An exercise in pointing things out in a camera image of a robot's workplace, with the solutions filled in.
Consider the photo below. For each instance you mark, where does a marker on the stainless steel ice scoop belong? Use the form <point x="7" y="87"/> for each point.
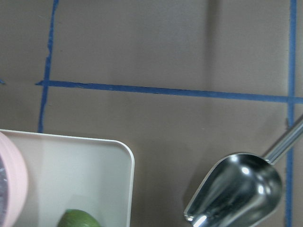
<point x="241" y="189"/>

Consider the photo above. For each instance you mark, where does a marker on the green avocado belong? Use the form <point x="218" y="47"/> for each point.
<point x="77" y="218"/>

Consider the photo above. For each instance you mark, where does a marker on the cream rectangular tray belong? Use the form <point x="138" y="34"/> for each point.
<point x="93" y="175"/>

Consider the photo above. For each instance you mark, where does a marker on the pink bowl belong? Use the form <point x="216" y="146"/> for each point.
<point x="14" y="176"/>

